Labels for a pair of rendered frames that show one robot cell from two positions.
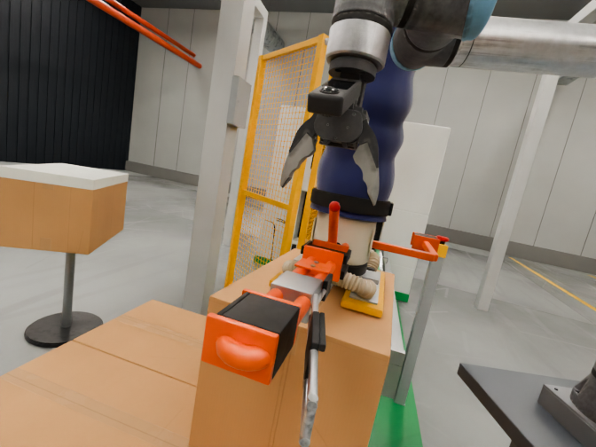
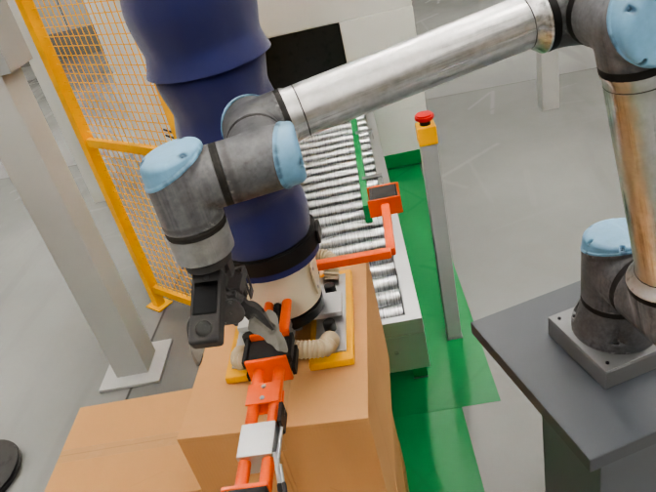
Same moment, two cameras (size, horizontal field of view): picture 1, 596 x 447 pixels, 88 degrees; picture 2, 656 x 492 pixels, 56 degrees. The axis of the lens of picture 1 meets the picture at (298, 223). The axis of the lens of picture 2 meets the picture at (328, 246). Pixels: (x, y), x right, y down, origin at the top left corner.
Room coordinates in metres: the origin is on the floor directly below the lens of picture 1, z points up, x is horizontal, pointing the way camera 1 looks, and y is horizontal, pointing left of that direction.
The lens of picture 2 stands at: (-0.31, -0.12, 1.87)
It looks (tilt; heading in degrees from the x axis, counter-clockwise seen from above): 31 degrees down; 354
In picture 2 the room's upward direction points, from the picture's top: 14 degrees counter-clockwise
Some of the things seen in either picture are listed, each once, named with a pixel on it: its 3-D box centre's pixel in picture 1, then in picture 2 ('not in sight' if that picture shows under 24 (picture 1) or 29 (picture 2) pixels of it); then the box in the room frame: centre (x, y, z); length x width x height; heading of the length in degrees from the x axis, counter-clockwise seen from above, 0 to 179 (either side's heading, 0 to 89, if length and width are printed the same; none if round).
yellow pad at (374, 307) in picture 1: (367, 282); (331, 310); (0.86, -0.23, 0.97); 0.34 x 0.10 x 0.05; 165
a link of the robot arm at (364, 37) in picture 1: (354, 51); (199, 241); (0.50, -0.04, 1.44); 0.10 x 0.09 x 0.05; 75
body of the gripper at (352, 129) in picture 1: (345, 109); (219, 283); (0.51, -0.04, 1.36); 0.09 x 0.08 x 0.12; 165
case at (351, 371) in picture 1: (312, 342); (304, 389); (0.88, -0.11, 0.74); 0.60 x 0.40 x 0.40; 163
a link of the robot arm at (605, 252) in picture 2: not in sight; (620, 264); (0.67, -0.85, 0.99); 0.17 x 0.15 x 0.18; 0
